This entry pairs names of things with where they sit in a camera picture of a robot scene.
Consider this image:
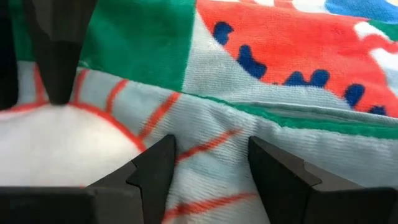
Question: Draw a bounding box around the colourful printed beach towel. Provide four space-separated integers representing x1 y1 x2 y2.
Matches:
0 0 398 224

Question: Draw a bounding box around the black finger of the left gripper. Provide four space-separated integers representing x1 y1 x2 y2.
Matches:
0 0 20 110
23 0 99 106

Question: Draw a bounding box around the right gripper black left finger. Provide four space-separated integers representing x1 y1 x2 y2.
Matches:
85 134 177 224

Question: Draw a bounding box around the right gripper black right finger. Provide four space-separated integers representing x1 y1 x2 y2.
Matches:
248 136 398 224

